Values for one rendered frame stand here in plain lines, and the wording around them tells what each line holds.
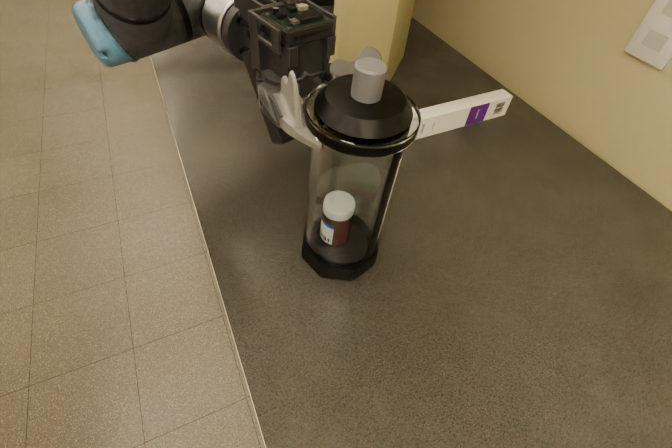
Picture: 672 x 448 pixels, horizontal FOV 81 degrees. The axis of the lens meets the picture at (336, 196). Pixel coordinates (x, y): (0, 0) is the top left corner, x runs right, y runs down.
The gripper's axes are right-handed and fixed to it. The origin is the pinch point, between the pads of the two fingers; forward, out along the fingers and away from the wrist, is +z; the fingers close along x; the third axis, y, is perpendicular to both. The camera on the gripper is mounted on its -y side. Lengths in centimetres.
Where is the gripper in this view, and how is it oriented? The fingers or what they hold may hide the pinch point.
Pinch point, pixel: (359, 130)
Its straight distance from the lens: 38.9
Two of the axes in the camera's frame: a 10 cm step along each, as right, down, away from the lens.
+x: 7.7, -4.2, 4.9
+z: 6.4, 6.0, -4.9
